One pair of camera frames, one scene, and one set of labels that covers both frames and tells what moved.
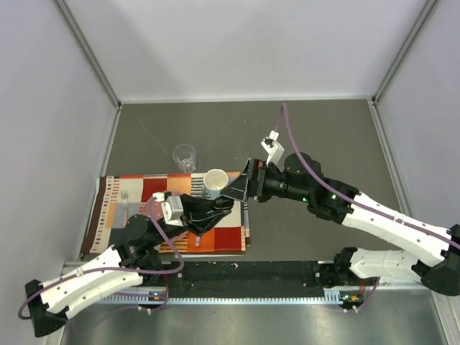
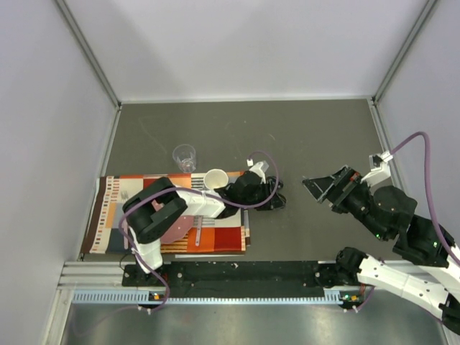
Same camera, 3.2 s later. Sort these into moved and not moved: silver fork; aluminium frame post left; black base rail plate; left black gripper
Moved: left black gripper
Not moved: black base rail plate; silver fork; aluminium frame post left
